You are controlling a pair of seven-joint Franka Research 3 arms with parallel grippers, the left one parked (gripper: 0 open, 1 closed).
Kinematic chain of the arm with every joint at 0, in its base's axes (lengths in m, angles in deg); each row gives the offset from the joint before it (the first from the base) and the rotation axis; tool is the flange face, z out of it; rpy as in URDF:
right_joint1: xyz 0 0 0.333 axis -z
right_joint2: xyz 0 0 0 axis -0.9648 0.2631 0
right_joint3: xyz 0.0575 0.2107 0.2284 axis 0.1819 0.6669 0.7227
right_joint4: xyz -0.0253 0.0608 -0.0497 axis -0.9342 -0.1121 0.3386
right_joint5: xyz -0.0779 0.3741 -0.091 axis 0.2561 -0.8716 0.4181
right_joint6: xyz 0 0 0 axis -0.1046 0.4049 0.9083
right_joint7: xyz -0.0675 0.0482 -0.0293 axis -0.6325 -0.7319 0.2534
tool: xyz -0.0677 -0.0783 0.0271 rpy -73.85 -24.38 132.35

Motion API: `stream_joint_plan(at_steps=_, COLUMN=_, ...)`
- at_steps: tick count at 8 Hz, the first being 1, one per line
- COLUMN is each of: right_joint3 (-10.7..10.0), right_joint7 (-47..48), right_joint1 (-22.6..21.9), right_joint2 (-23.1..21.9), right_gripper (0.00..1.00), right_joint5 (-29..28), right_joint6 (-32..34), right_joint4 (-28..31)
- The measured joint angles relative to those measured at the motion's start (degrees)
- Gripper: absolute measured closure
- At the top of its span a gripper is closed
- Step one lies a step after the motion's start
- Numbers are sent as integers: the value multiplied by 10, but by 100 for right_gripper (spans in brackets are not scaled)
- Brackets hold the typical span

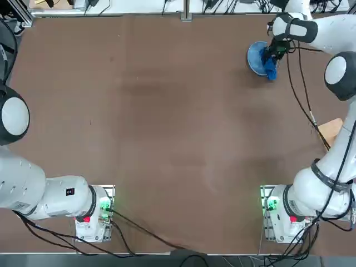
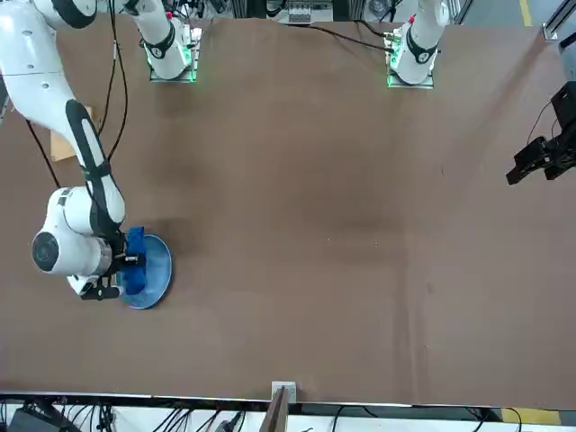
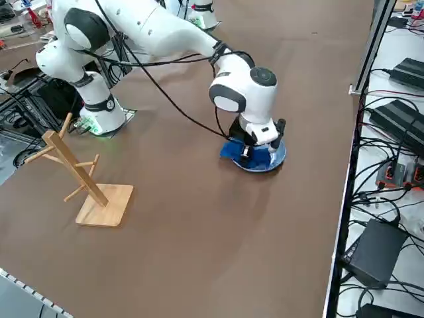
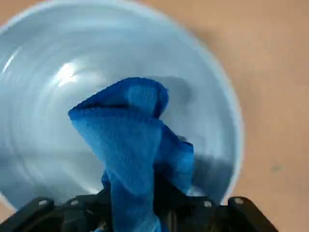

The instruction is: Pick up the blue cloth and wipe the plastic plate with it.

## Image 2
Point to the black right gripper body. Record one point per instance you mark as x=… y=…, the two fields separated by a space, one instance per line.
x=118 y=254

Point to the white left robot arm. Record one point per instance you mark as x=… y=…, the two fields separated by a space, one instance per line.
x=420 y=45

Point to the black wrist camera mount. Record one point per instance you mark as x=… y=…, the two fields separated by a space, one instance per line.
x=101 y=292

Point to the black power supply box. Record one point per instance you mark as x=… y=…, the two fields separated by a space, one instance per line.
x=36 y=420

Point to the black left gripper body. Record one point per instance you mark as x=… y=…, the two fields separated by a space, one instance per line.
x=566 y=108

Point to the blue plastic plate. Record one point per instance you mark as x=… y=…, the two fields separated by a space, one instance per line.
x=157 y=270

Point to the aluminium frame rail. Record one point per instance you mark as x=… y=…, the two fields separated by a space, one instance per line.
x=555 y=22

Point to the aluminium frame post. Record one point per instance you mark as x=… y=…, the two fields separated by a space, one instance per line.
x=281 y=405

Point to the blue cloth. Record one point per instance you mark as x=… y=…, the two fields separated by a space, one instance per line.
x=136 y=279

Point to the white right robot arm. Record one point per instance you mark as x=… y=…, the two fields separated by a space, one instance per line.
x=27 y=45

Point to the wooden cup rack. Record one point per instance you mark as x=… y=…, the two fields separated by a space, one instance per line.
x=60 y=148

